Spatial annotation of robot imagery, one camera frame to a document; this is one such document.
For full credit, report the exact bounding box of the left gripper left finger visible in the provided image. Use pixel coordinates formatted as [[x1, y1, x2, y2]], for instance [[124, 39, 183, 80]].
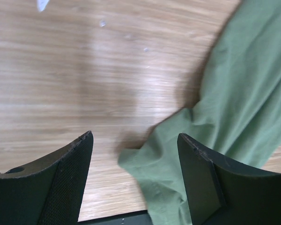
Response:
[[0, 131, 94, 225]]

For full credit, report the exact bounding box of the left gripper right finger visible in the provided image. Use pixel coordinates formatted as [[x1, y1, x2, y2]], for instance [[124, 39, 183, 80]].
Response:
[[177, 134, 281, 225]]

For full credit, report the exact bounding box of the green tank top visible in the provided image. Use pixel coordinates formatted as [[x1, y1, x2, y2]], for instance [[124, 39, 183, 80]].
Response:
[[118, 0, 281, 225]]

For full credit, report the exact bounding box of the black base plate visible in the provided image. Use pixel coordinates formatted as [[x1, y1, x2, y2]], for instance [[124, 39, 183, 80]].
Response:
[[77, 210, 153, 225]]

